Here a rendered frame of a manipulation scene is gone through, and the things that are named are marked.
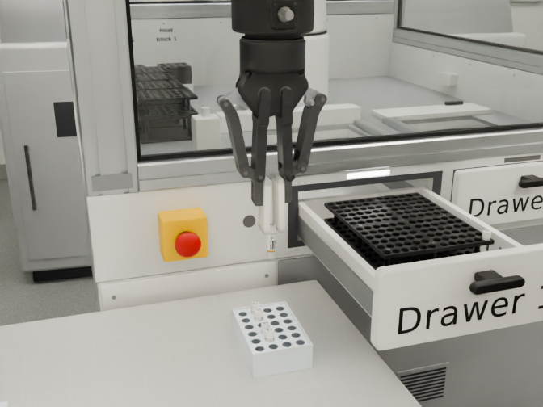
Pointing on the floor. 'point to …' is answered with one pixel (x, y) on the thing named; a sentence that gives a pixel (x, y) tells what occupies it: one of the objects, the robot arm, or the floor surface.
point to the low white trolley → (191, 358)
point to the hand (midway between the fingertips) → (271, 203)
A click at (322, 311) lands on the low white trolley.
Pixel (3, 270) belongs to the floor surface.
